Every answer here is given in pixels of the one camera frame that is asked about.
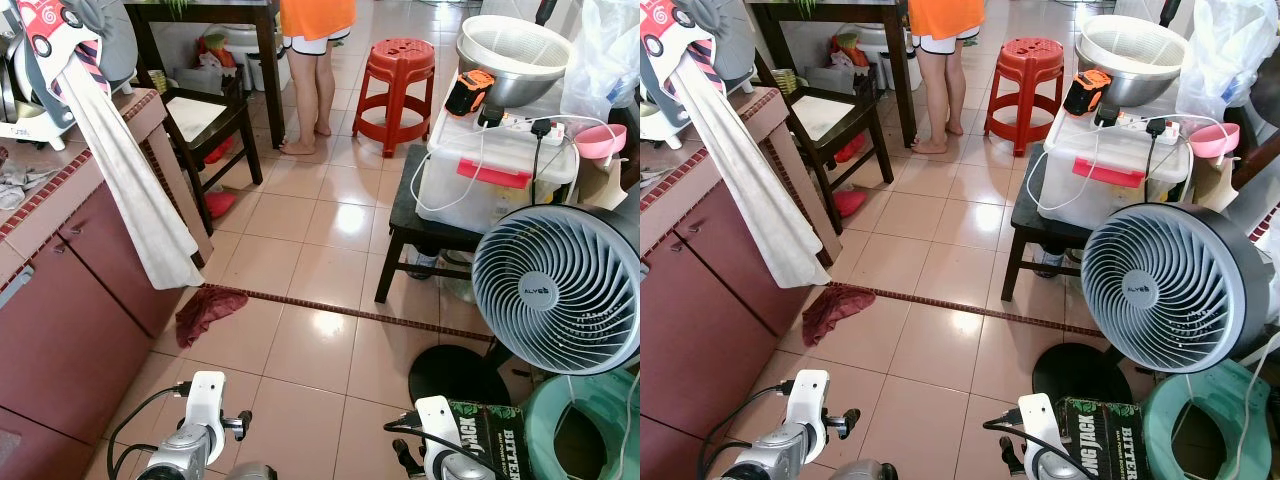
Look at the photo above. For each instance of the red brown kitchen cabinet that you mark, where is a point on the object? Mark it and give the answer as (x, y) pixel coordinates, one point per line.
(700, 300)
(70, 310)

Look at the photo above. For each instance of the white kitchen appliance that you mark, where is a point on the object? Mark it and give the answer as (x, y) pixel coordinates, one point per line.
(30, 128)
(660, 125)

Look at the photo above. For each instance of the dark printed cardboard box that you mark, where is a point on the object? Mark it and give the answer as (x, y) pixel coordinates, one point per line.
(495, 430)
(1110, 435)

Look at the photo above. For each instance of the dark red rag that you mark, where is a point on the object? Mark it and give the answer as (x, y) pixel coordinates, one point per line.
(830, 310)
(205, 310)

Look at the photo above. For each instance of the green plastic bucket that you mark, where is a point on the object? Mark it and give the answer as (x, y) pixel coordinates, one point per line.
(1160, 425)
(540, 425)

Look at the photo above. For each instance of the grey white floor fan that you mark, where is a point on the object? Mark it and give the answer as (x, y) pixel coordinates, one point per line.
(1160, 290)
(555, 290)

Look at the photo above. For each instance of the dark wooden stool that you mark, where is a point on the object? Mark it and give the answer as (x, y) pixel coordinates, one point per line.
(1030, 215)
(405, 225)

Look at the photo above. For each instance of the white hanging towel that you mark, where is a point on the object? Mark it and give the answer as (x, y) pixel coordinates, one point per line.
(760, 200)
(130, 180)

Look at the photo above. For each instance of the clear plastic storage box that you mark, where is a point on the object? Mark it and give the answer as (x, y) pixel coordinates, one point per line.
(470, 200)
(1090, 195)

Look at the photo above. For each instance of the dark wooden chair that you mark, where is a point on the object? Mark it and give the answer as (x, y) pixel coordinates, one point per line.
(205, 115)
(825, 115)

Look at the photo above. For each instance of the white power strip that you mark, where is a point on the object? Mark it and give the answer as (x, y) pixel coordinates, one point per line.
(1135, 122)
(515, 122)

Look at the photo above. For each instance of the black power plug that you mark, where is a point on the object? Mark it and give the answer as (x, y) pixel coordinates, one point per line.
(541, 128)
(1159, 127)

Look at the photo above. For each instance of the orange black tool battery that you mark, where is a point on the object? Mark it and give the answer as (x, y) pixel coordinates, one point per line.
(1085, 95)
(470, 95)

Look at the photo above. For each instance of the pink plastic bowl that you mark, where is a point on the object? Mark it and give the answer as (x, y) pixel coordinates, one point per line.
(1215, 140)
(600, 143)

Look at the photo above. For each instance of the large steel bowl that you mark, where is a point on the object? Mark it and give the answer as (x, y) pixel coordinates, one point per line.
(520, 90)
(1140, 88)

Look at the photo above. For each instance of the red plastic stool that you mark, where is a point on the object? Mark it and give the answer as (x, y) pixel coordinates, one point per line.
(1030, 55)
(398, 55)

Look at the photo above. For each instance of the dark wooden table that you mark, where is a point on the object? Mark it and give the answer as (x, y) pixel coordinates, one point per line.
(830, 12)
(200, 12)

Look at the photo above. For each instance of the person in orange shirt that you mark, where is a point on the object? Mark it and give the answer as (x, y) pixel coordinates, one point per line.
(318, 15)
(945, 15)

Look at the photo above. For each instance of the white plastic colander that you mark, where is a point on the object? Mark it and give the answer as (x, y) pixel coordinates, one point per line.
(510, 45)
(1130, 45)

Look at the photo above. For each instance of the red car print cloth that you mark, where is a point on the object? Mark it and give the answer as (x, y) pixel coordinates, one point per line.
(45, 40)
(660, 30)

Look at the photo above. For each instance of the clear plastic bag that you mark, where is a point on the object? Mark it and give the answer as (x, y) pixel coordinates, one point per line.
(1225, 50)
(605, 50)

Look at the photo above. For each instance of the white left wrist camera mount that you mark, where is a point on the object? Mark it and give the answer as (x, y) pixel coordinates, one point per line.
(808, 392)
(207, 392)

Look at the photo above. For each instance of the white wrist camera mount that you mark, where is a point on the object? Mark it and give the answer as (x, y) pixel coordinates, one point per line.
(207, 392)
(808, 392)
(1040, 415)
(437, 420)

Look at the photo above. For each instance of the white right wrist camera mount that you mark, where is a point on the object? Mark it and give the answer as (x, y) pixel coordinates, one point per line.
(1040, 415)
(437, 420)

